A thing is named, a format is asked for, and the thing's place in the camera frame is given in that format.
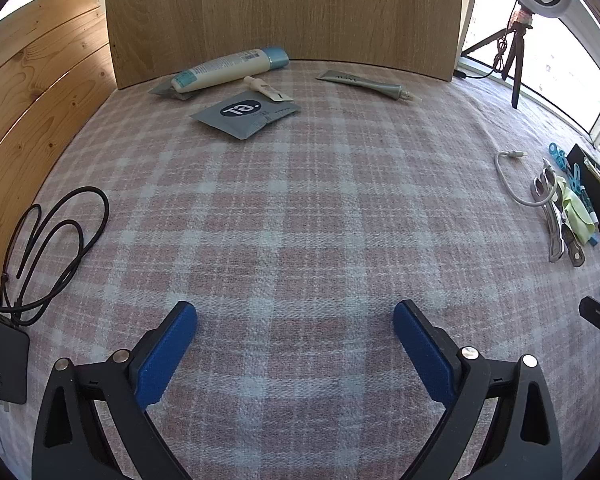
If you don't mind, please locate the light wooden board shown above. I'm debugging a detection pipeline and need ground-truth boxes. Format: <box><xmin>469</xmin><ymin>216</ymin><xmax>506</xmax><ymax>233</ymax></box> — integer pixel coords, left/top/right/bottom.
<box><xmin>102</xmin><ymin>0</ymin><xmax>482</xmax><ymax>91</ymax></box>

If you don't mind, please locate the black power adapter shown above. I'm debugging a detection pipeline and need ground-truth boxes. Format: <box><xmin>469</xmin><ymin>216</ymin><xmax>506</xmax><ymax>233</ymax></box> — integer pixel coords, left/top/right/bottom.
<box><xmin>0</xmin><ymin>320</ymin><xmax>31</xmax><ymax>406</ymax></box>

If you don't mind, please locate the white cable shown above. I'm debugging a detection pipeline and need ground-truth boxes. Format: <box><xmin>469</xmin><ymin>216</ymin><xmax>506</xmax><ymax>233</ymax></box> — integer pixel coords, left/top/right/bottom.
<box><xmin>496</xmin><ymin>150</ymin><xmax>551</xmax><ymax>207</ymax></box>

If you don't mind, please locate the white and blue tube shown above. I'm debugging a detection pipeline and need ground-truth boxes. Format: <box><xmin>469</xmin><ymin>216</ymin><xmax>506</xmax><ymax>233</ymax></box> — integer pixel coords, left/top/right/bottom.
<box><xmin>172</xmin><ymin>46</ymin><xmax>290</xmax><ymax>93</ymax></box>

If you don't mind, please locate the black container box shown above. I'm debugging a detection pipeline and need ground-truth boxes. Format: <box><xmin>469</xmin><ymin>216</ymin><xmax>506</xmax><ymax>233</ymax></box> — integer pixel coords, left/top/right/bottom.
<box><xmin>565</xmin><ymin>144</ymin><xmax>600</xmax><ymax>286</ymax></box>

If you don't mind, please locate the green cleaning cloth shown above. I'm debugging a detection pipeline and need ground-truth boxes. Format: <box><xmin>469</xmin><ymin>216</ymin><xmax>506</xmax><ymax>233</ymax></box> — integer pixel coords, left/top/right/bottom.
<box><xmin>555</xmin><ymin>175</ymin><xmax>599</xmax><ymax>244</ymax></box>

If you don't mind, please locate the grey sachet with round logo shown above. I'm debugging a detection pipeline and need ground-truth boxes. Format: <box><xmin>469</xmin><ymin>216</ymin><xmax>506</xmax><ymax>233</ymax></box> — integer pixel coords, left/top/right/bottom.
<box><xmin>189</xmin><ymin>91</ymin><xmax>301</xmax><ymax>141</ymax></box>

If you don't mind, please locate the blue clothespin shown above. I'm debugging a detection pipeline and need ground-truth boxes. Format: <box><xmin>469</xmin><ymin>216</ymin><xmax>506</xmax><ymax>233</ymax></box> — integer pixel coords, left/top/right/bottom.
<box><xmin>548</xmin><ymin>142</ymin><xmax>574</xmax><ymax>171</ymax></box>

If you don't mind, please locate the small cream tube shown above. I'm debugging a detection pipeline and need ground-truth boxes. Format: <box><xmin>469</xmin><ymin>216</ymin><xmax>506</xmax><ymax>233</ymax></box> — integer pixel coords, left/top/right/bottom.
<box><xmin>243</xmin><ymin>76</ymin><xmax>293</xmax><ymax>102</ymax></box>

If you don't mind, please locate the grey-green thin tube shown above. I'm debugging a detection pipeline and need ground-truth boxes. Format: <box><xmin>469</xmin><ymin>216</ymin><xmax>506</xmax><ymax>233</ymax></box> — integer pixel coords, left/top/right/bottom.
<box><xmin>316</xmin><ymin>70</ymin><xmax>422</xmax><ymax>102</ymax></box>

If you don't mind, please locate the wooden plank panel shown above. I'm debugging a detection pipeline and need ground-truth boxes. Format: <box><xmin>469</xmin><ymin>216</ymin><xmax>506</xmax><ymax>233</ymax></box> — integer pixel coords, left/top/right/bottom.
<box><xmin>0</xmin><ymin>0</ymin><xmax>118</xmax><ymax>293</ymax></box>

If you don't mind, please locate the thin black cable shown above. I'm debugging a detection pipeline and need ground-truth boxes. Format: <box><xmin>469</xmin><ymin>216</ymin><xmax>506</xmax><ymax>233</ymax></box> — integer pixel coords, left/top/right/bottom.
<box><xmin>0</xmin><ymin>186</ymin><xmax>111</xmax><ymax>331</ymax></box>

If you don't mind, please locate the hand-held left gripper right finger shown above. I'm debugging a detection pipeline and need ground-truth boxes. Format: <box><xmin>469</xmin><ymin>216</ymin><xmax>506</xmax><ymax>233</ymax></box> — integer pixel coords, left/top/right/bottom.
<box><xmin>393</xmin><ymin>299</ymin><xmax>563</xmax><ymax>480</ymax></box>

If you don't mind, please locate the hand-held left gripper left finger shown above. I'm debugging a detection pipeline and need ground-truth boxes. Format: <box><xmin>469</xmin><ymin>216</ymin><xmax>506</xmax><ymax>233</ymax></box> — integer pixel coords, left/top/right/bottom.
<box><xmin>31</xmin><ymin>301</ymin><xmax>198</xmax><ymax>480</ymax></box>

